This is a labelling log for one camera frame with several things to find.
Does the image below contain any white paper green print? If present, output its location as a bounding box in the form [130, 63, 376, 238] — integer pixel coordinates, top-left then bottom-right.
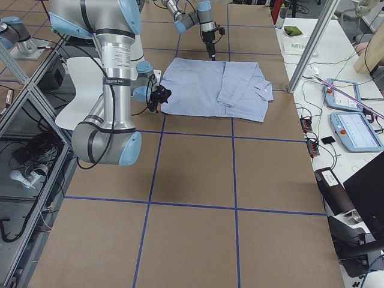
[280, 32, 310, 55]

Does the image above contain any orange black connector box upper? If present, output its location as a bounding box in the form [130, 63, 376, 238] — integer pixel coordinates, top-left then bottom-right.
[300, 117, 313, 133]

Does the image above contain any green cloth bag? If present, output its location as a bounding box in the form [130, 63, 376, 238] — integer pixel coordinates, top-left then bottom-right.
[284, 26, 304, 37]

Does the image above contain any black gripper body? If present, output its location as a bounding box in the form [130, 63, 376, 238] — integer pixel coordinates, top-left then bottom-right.
[201, 28, 217, 45]
[148, 85, 172, 108]

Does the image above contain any white moulded chair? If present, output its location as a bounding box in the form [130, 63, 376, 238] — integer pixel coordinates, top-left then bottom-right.
[55, 56, 103, 131]

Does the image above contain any black monitor corner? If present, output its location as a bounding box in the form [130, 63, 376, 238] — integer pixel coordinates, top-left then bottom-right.
[344, 153, 384, 239]

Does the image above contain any blue striped button shirt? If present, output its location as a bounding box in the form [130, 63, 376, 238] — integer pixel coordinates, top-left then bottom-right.
[161, 58, 274, 122]

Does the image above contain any lower teach pendant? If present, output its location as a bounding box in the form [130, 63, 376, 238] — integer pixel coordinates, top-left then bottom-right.
[330, 112, 383, 152]

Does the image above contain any orange black connector box lower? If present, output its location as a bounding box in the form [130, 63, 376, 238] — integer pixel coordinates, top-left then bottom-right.
[305, 139, 320, 158]

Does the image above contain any aluminium frame rail structure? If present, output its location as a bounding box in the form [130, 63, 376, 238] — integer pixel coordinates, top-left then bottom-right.
[1, 36, 95, 287]

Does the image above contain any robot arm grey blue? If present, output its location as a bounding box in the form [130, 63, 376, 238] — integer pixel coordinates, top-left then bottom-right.
[49, 1, 171, 166]
[153, 0, 225, 61]

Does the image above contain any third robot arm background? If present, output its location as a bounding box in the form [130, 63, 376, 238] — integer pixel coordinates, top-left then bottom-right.
[1, 16, 45, 60]

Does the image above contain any orange black connector box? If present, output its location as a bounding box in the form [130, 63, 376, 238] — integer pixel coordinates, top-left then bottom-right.
[300, 117, 313, 133]
[305, 139, 320, 158]

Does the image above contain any small black pad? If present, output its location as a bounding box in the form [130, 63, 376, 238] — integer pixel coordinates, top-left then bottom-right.
[321, 136, 335, 145]

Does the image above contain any white power strip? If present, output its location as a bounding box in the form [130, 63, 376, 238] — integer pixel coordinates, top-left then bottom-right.
[10, 167, 48, 189]

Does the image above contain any teach pendant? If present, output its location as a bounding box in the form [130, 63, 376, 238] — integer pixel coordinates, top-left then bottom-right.
[320, 78, 380, 115]
[330, 112, 383, 152]

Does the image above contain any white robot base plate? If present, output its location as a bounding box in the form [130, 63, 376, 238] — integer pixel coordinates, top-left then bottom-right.
[151, 69, 162, 88]

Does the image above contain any black cylindrical device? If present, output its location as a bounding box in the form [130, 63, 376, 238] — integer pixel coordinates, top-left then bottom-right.
[314, 167, 362, 224]

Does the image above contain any upper teach pendant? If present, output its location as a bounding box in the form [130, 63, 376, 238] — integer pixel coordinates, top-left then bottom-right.
[320, 78, 380, 115]

